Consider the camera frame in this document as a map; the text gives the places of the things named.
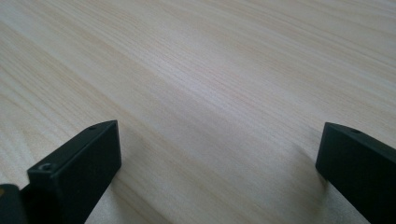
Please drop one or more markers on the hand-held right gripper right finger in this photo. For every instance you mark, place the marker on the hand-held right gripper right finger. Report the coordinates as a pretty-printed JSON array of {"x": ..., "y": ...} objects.
[{"x": 361, "y": 171}]

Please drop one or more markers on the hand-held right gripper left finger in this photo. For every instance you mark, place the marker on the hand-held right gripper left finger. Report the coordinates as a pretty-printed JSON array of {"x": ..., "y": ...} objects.
[{"x": 77, "y": 168}]

